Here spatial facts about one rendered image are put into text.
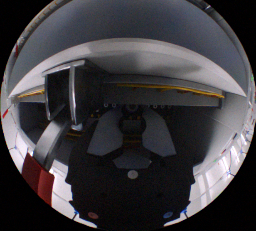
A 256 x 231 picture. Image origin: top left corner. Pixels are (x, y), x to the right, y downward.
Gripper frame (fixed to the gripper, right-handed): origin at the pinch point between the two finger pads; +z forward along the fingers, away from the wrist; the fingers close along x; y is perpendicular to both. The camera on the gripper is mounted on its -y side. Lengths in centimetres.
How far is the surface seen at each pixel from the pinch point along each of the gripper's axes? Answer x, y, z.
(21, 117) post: -45.7, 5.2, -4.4
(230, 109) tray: 14.6, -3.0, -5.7
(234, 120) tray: 14.6, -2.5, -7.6
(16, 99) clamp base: -28.8, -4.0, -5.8
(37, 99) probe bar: -14.6, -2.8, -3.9
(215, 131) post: 14.9, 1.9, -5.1
